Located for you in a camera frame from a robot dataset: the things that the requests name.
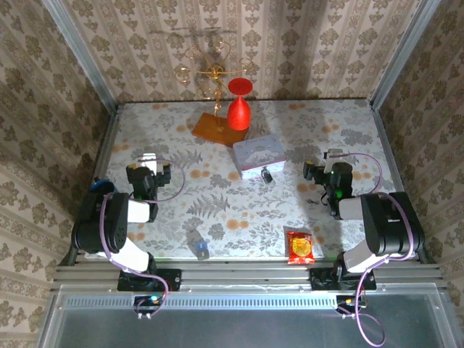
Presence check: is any blue mug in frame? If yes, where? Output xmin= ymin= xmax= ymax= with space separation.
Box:
xmin=89 ymin=178 xmax=120 ymax=195

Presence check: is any lilac cartoon tin box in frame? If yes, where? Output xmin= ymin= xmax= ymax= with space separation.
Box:
xmin=231 ymin=133 xmax=287 ymax=181

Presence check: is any floral table cloth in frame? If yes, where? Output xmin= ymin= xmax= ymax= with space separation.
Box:
xmin=85 ymin=99 xmax=416 ymax=260

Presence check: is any red snack packet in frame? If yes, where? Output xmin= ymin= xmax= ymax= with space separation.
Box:
xmin=286 ymin=231 xmax=315 ymax=265

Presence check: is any grey blue clip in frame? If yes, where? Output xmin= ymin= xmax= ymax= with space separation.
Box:
xmin=186 ymin=228 xmax=211 ymax=261

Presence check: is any red wine glass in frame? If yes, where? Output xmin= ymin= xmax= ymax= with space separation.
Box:
xmin=226 ymin=78 xmax=254 ymax=131

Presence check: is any small circuit board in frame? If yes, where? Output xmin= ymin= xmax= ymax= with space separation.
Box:
xmin=132 ymin=294 xmax=167 ymax=315
xmin=335 ymin=294 xmax=368 ymax=313

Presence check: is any grey metal panel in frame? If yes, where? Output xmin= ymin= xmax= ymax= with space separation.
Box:
xmin=38 ymin=284 xmax=463 ymax=348

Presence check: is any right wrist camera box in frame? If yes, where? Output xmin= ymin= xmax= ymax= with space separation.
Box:
xmin=323 ymin=148 xmax=344 ymax=172

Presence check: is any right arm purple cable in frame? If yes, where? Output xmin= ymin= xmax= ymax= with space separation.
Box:
xmin=339 ymin=152 xmax=416 ymax=347

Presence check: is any gold wire rack wooden base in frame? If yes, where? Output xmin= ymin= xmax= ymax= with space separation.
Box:
xmin=175 ymin=39 xmax=254 ymax=148

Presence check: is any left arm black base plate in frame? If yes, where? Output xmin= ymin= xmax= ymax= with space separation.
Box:
xmin=117 ymin=268 xmax=182 ymax=291

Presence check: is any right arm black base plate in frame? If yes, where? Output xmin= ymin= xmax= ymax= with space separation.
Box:
xmin=310 ymin=267 xmax=377 ymax=291

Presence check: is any aluminium front frame rail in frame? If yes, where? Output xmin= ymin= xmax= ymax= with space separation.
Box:
xmin=53 ymin=261 xmax=444 ymax=291

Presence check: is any aluminium frame post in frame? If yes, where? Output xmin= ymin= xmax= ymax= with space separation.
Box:
xmin=40 ymin=0 xmax=120 ymax=112
xmin=368 ymin=0 xmax=438 ymax=109

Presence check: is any slotted grey cable duct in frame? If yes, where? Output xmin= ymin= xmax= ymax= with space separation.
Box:
xmin=61 ymin=295 xmax=442 ymax=310

